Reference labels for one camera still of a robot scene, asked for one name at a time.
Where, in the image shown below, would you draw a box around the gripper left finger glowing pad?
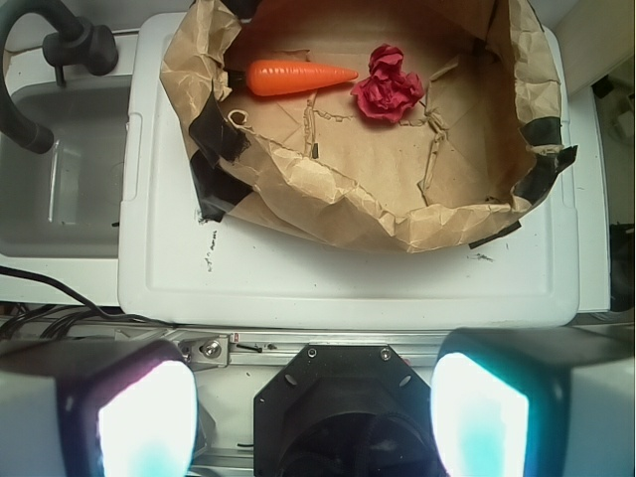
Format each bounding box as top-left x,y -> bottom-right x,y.
1,339 -> 198,476

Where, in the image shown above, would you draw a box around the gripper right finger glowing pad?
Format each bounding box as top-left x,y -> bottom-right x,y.
430,327 -> 635,476

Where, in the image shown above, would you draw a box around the crumpled red paper ball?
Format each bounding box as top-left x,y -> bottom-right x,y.
351,44 -> 425,124

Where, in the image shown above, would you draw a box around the grey toy sink basin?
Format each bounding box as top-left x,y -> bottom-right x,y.
1,34 -> 137,306

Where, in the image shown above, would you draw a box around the brown paper bag tray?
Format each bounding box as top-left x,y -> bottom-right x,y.
160,1 -> 576,253

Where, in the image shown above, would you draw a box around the dark grey toy faucet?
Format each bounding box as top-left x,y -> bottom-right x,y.
1,0 -> 118,154

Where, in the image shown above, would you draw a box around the orange plastic carrot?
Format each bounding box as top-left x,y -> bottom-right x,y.
245,60 -> 358,96

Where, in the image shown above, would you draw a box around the black cable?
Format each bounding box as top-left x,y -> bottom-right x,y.
0,265 -> 165,325

